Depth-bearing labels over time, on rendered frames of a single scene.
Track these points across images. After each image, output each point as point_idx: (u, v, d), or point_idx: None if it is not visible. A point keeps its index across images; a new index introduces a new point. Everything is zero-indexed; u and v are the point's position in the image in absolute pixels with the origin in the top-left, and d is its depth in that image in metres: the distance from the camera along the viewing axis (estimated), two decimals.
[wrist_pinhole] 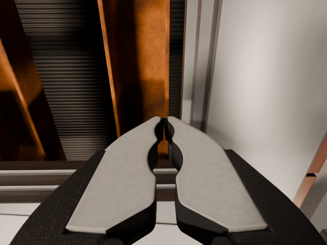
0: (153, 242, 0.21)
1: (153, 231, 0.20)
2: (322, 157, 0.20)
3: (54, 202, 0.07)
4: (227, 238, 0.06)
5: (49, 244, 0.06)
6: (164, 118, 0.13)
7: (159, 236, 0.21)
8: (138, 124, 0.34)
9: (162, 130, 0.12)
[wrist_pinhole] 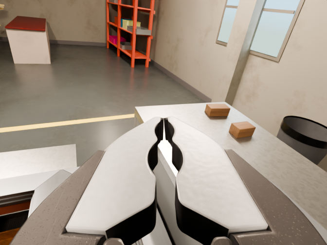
0: None
1: None
2: None
3: (54, 202, 0.07)
4: (227, 238, 0.06)
5: (49, 244, 0.06)
6: (164, 118, 0.13)
7: None
8: None
9: (162, 130, 0.12)
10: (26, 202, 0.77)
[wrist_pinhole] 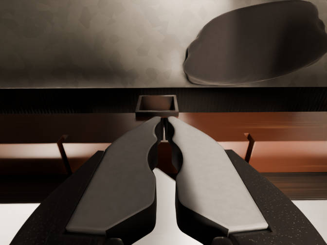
0: None
1: None
2: (35, 147, 0.19)
3: (54, 202, 0.07)
4: (227, 238, 0.06)
5: (49, 244, 0.06)
6: (164, 118, 0.13)
7: None
8: None
9: (162, 130, 0.12)
10: None
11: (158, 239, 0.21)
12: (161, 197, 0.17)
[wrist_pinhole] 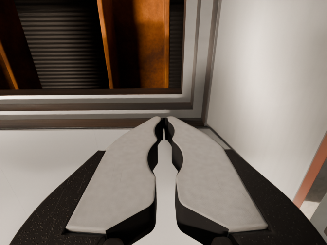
0: None
1: (86, 144, 0.15)
2: None
3: (54, 202, 0.07)
4: (227, 238, 0.06)
5: (49, 244, 0.06)
6: (164, 118, 0.13)
7: None
8: (135, 80, 0.30)
9: (162, 130, 0.12)
10: None
11: None
12: None
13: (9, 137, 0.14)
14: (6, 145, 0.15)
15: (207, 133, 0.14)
